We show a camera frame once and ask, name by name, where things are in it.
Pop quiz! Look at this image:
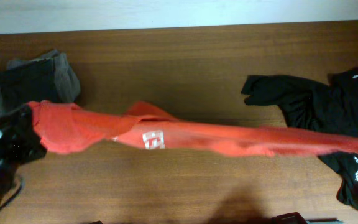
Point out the orange t-shirt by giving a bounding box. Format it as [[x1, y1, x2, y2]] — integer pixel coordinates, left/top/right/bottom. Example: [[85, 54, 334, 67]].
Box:
[[27, 100, 358, 157]]

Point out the black base equipment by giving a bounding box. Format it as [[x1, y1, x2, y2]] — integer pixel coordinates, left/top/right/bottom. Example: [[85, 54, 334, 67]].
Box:
[[272, 212, 344, 224]]

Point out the dark folded shirt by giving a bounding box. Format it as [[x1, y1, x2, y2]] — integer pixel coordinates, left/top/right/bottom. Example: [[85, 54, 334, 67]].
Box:
[[0, 59, 61, 110]]

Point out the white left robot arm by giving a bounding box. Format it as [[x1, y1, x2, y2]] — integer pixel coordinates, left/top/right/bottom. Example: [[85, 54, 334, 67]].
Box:
[[0, 105, 47, 211]]

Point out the black adidas jacket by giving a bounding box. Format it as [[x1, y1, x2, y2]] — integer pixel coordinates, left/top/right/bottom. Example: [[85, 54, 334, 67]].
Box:
[[241, 67, 358, 210]]

